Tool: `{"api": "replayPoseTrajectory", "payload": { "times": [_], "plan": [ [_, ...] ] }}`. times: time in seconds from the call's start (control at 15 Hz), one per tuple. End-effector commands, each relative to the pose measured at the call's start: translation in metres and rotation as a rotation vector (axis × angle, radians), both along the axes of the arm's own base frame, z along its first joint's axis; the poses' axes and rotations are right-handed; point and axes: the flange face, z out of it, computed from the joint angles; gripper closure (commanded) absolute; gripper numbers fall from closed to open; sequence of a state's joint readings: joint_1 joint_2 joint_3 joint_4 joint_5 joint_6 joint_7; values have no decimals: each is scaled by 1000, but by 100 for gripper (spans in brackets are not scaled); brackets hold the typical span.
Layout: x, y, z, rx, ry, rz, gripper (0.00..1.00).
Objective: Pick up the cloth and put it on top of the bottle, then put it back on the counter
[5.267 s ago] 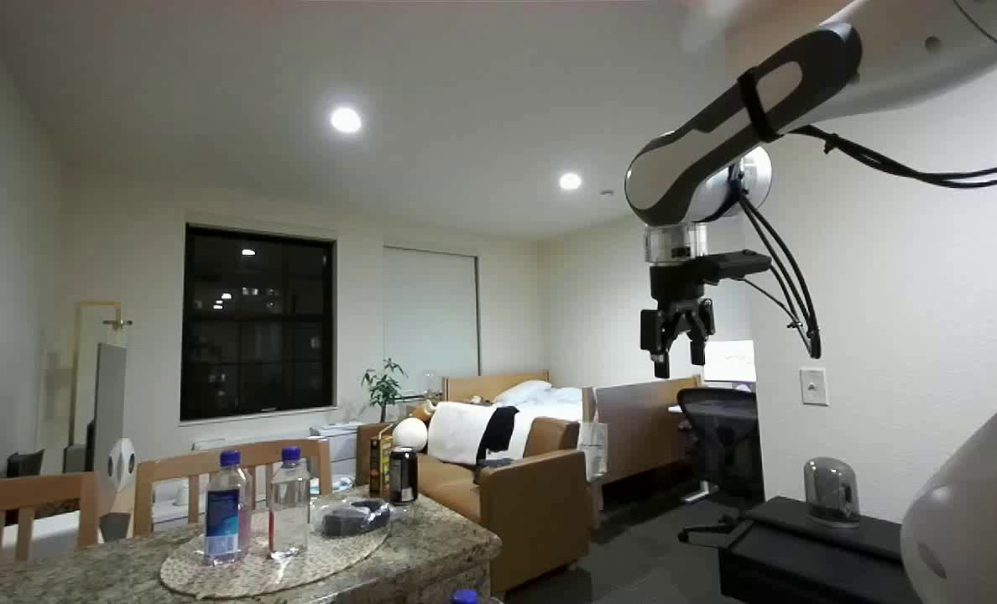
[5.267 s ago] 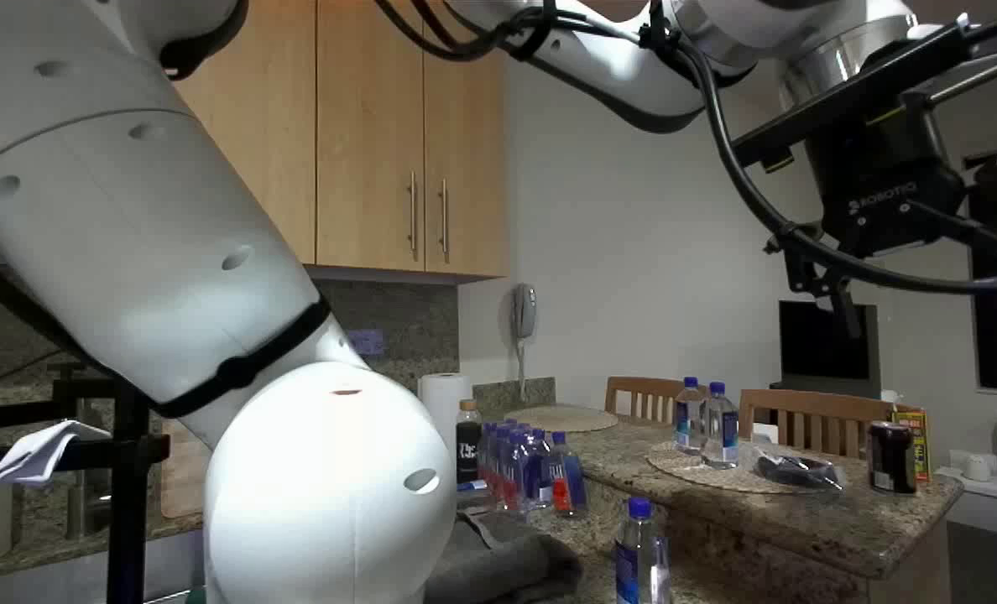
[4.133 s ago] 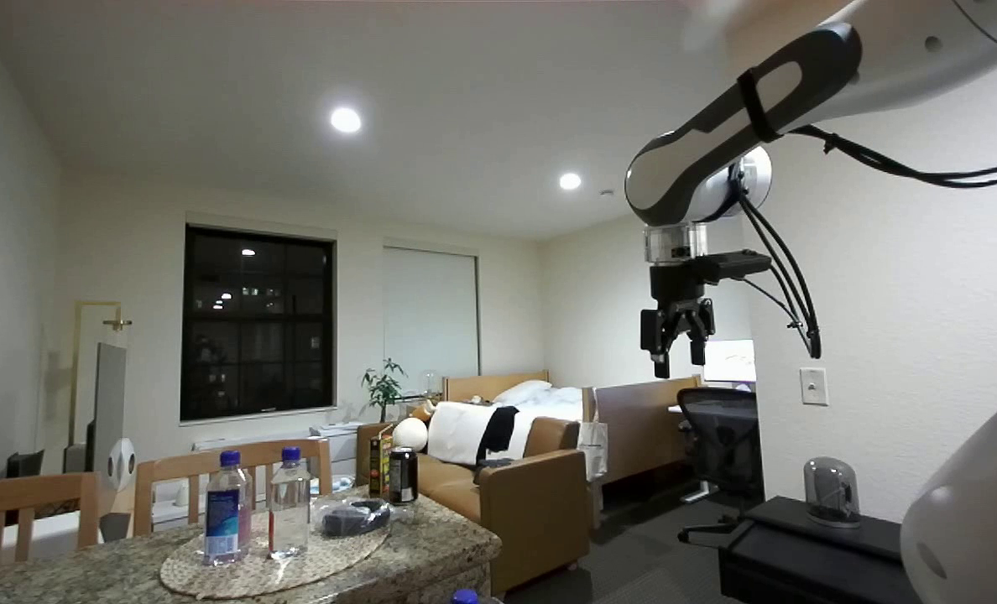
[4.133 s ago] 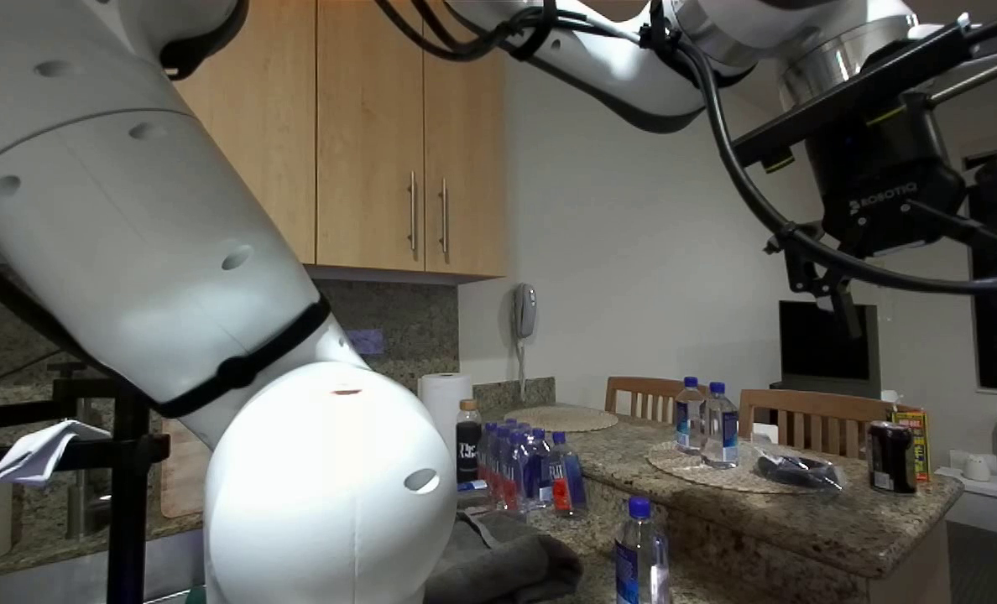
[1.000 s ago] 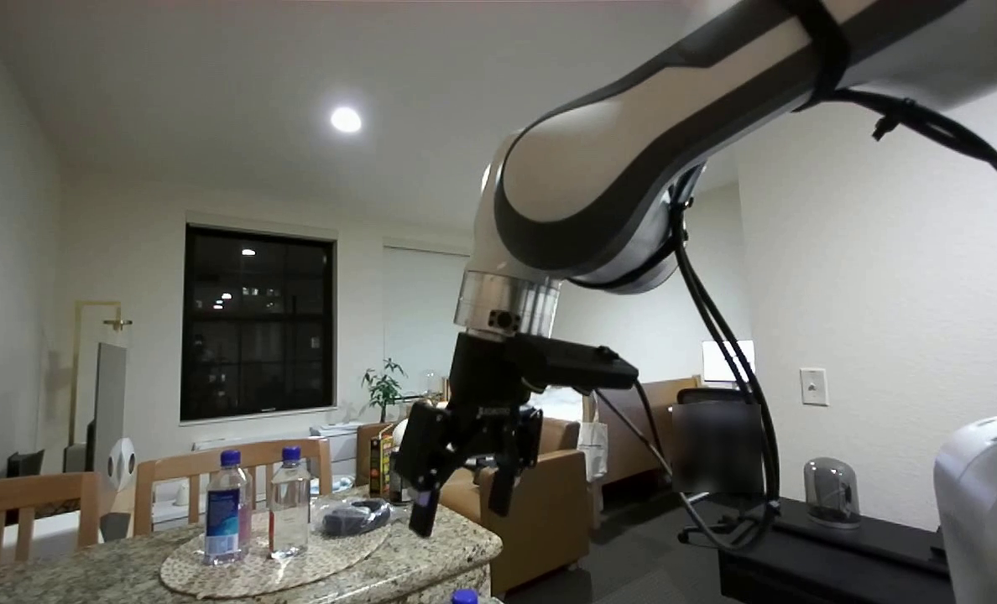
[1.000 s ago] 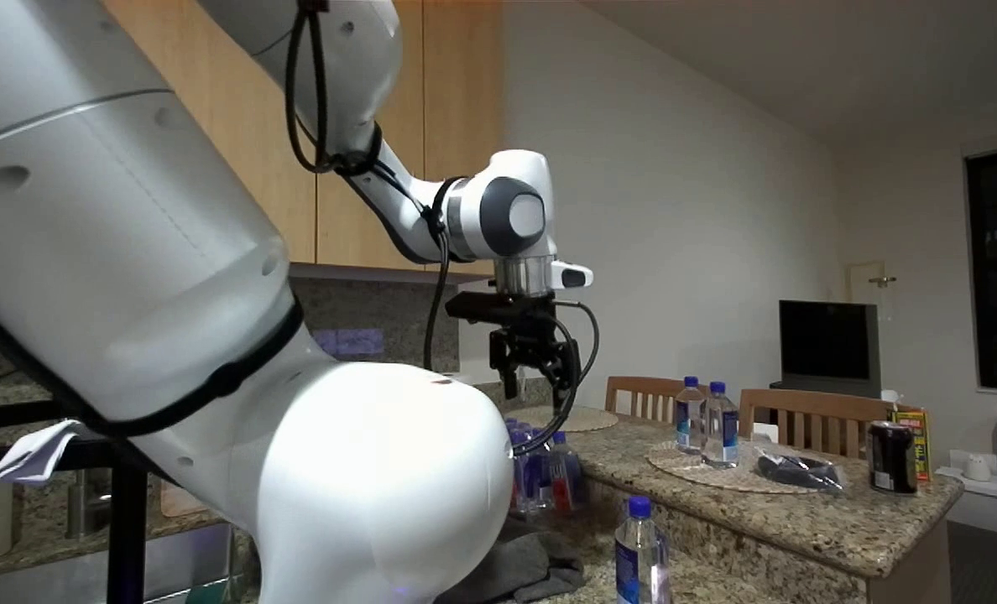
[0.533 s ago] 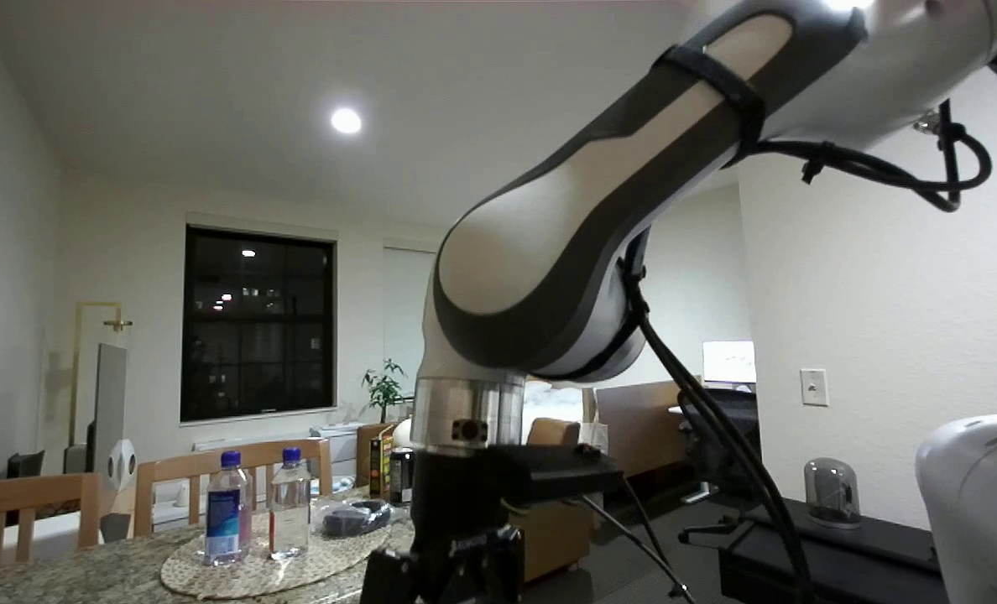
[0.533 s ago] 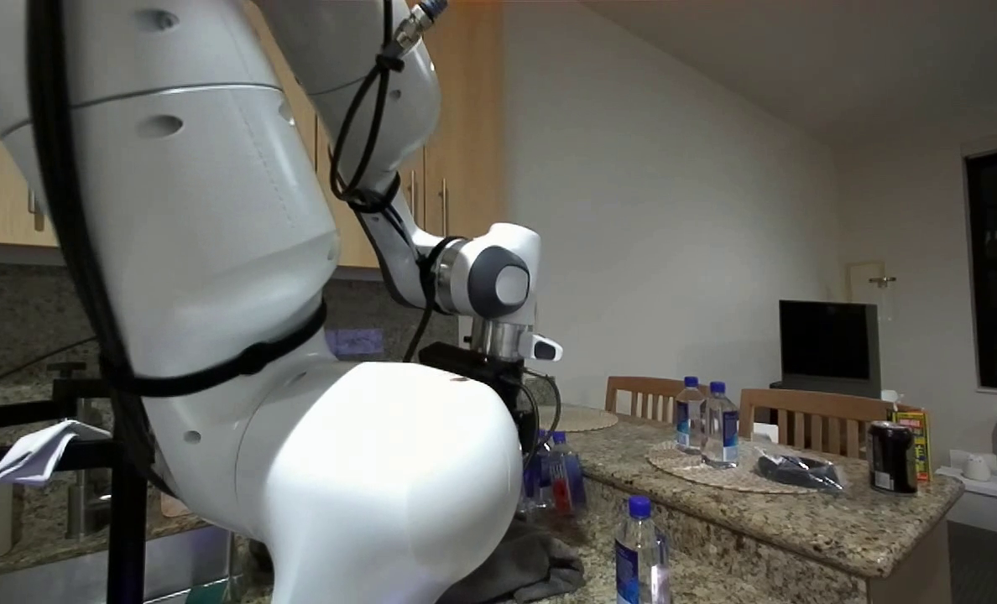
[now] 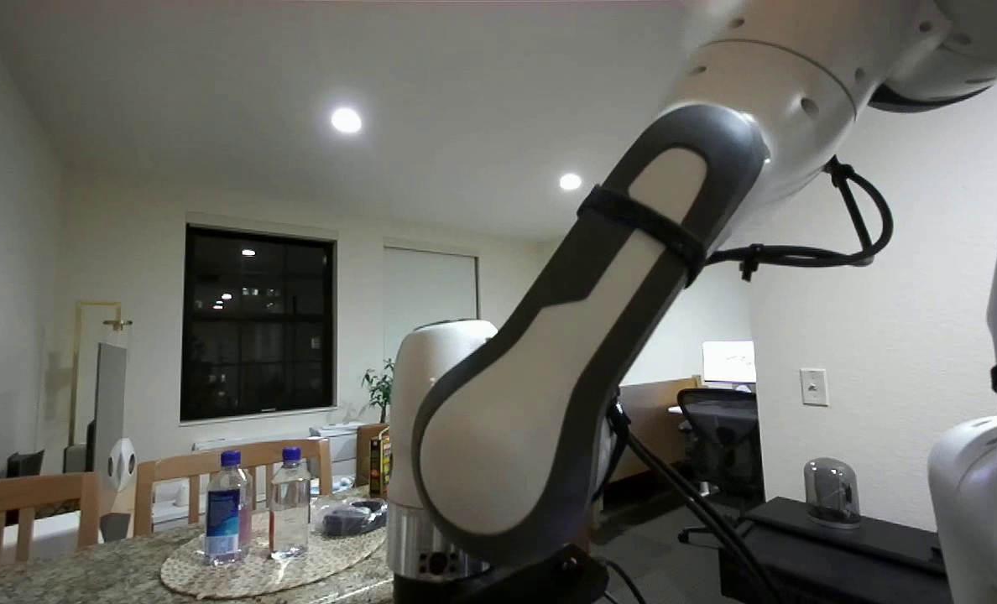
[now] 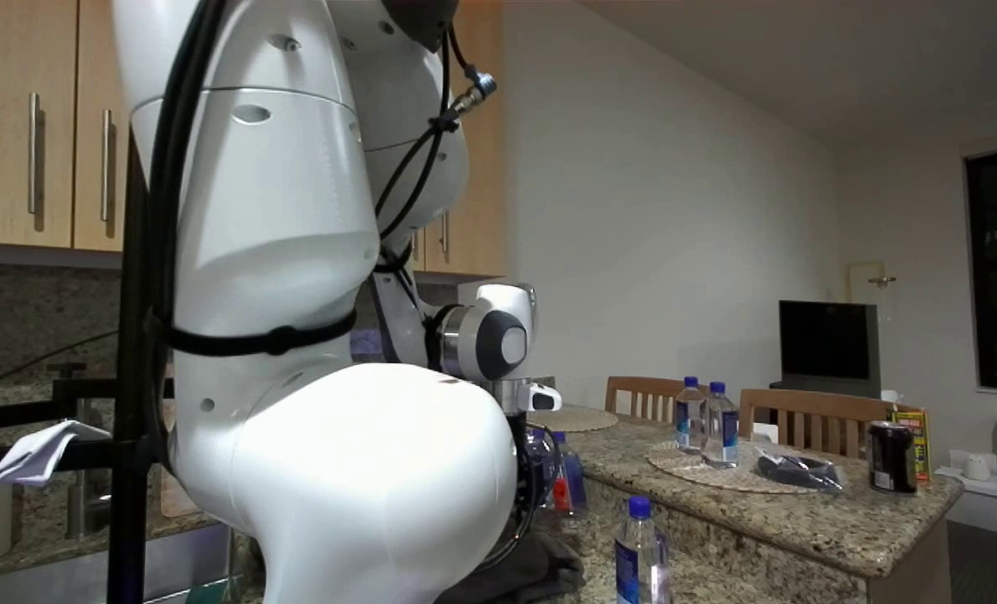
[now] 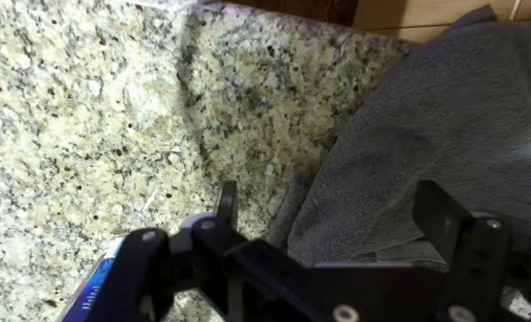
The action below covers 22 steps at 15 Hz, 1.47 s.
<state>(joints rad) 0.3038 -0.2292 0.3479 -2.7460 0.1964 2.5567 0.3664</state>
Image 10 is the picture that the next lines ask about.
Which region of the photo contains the dark jar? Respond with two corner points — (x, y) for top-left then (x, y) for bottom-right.
(865, 420), (919, 496)

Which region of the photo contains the wooden dining chair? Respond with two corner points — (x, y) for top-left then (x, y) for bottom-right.
(739, 384), (898, 462)
(604, 372), (692, 427)

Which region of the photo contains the white low sofa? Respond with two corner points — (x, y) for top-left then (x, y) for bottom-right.
(937, 406), (997, 542)

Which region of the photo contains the round wooden board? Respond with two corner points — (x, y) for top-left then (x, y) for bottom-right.
(528, 402), (624, 435)

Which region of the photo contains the flat screen television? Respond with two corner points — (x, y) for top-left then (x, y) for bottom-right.
(776, 294), (882, 402)

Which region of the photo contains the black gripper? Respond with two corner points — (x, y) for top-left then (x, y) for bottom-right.
(483, 523), (587, 604)

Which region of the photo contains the white crumpled paper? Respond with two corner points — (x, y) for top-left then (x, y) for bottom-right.
(0, 417), (114, 491)

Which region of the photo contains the yellow box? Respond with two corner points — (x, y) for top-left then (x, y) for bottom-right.
(893, 402), (933, 491)

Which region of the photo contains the metal cabinet handle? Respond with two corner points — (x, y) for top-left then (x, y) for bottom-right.
(93, 104), (117, 239)
(24, 89), (47, 231)

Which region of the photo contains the plastic water bottle blue cap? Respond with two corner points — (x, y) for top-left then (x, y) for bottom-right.
(701, 379), (747, 470)
(676, 372), (709, 455)
(610, 493), (673, 604)

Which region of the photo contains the dark crumpled bag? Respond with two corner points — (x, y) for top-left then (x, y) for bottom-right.
(748, 447), (851, 496)

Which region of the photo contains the pack of water bottles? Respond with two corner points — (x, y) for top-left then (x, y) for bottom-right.
(519, 422), (592, 519)

